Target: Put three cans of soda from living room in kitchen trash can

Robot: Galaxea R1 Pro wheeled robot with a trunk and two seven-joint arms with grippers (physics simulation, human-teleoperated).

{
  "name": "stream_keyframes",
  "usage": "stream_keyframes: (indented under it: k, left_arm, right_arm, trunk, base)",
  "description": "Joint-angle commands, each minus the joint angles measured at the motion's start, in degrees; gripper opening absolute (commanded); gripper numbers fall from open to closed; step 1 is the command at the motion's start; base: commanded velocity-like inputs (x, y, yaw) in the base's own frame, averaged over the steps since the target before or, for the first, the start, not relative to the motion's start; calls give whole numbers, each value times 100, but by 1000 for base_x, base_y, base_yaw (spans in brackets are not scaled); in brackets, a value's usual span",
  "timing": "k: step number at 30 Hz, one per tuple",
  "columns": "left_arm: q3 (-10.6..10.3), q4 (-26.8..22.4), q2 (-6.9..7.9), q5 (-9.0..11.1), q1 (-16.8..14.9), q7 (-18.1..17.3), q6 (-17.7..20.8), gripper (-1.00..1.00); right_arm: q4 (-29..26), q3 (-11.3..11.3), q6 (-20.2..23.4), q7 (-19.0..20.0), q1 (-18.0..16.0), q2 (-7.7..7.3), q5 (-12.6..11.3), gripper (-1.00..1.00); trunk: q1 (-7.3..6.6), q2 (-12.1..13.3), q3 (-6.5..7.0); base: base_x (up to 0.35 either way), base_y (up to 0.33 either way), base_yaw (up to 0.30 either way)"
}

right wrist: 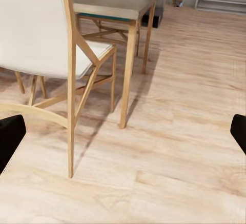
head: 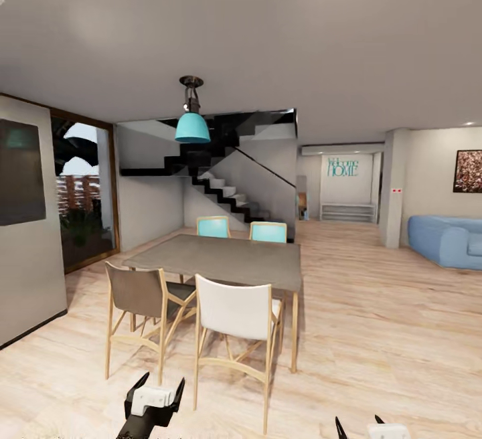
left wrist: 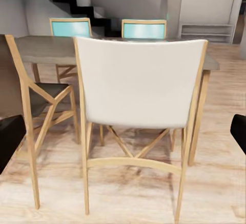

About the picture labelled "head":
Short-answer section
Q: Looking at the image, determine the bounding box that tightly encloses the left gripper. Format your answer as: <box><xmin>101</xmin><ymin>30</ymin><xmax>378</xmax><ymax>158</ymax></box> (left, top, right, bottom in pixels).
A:
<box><xmin>116</xmin><ymin>371</ymin><xmax>185</xmax><ymax>439</ymax></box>

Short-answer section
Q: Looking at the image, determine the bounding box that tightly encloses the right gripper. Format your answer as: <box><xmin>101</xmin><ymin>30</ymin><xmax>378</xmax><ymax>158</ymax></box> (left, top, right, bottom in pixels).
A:
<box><xmin>335</xmin><ymin>415</ymin><xmax>384</xmax><ymax>439</ymax></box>

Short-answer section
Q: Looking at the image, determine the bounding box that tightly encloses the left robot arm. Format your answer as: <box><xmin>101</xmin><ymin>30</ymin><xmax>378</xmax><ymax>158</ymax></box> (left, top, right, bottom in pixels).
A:
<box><xmin>116</xmin><ymin>371</ymin><xmax>185</xmax><ymax>439</ymax></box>

